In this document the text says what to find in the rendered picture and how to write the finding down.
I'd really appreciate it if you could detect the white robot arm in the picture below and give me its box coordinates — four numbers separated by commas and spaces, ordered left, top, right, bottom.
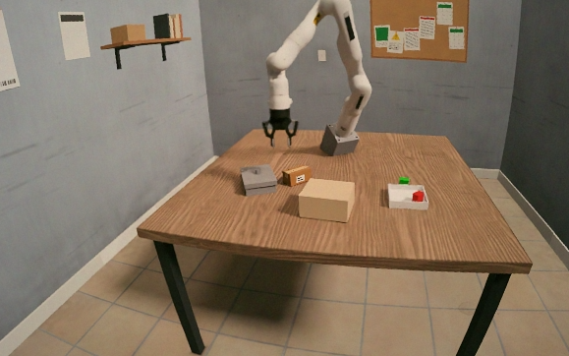
265, 0, 371, 138

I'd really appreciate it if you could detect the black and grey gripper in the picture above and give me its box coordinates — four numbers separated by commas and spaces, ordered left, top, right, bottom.
261, 107, 298, 148

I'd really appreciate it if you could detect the grey lid with small knob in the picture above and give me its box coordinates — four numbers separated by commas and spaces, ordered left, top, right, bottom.
240, 164, 277, 189

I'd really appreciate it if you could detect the red block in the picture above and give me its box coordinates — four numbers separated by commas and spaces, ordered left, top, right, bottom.
412, 191, 424, 202

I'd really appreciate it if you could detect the light wooden cabinet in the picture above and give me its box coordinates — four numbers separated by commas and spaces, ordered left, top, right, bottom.
299, 178, 355, 222

